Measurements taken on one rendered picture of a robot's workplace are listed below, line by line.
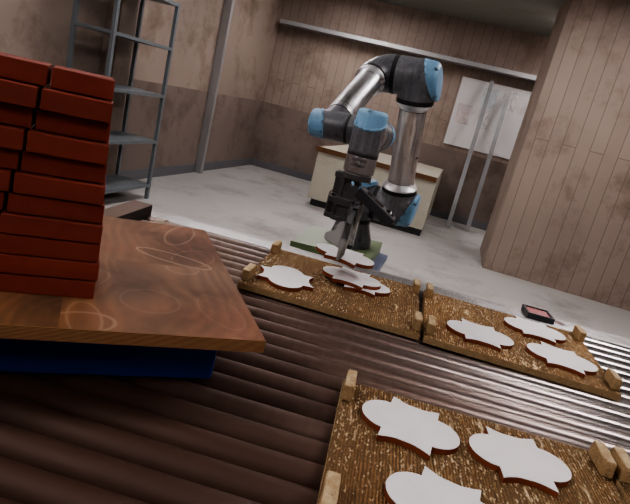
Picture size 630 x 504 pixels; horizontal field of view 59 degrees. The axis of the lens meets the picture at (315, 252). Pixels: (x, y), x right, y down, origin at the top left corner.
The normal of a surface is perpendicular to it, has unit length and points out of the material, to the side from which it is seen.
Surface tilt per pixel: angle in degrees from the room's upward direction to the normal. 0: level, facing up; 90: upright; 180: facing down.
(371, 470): 0
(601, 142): 90
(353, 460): 0
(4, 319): 0
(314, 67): 90
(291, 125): 90
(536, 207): 90
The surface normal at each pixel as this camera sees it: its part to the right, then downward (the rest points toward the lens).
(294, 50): -0.26, 0.19
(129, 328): 0.23, -0.94
